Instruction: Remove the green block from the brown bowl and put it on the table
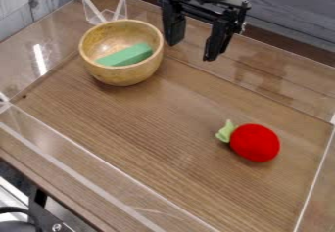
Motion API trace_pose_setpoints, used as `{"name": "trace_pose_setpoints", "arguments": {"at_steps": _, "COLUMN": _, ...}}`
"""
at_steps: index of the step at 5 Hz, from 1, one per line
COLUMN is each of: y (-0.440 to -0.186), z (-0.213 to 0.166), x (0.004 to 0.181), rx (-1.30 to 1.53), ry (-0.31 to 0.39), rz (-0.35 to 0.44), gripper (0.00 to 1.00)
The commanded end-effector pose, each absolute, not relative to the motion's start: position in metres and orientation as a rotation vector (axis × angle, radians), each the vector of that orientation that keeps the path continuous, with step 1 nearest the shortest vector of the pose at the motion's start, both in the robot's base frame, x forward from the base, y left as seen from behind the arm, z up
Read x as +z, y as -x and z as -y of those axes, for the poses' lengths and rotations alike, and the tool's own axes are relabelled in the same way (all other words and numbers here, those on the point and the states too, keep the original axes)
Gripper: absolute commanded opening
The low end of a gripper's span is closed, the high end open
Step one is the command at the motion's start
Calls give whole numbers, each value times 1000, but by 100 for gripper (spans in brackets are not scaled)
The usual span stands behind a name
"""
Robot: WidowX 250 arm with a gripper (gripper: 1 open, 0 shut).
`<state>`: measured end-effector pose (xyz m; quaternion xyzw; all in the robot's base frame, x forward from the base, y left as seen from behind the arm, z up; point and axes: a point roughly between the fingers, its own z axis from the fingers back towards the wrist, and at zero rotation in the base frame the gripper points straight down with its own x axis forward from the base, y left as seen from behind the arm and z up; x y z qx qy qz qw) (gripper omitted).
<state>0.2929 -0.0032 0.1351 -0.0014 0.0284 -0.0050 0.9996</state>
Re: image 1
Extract green rectangular block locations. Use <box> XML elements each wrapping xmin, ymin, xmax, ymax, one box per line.
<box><xmin>95</xmin><ymin>43</ymin><xmax>153</xmax><ymax>67</ymax></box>

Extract light wooden bowl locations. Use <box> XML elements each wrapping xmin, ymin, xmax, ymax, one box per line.
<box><xmin>78</xmin><ymin>20</ymin><xmax>164</xmax><ymax>86</ymax></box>

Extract black metal table leg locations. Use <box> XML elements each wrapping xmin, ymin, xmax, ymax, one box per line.
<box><xmin>29</xmin><ymin>188</ymin><xmax>74</xmax><ymax>232</ymax></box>

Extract clear acrylic tray walls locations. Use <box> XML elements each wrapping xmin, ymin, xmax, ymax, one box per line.
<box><xmin>0</xmin><ymin>0</ymin><xmax>335</xmax><ymax>232</ymax></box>

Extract black cable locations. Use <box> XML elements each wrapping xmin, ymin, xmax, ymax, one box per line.
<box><xmin>0</xmin><ymin>206</ymin><xmax>35</xmax><ymax>232</ymax></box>

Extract red plush strawberry toy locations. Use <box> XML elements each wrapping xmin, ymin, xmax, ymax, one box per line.
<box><xmin>216</xmin><ymin>119</ymin><xmax>280</xmax><ymax>162</ymax></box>

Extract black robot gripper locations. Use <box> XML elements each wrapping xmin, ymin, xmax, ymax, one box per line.
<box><xmin>161</xmin><ymin>0</ymin><xmax>250</xmax><ymax>62</ymax></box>

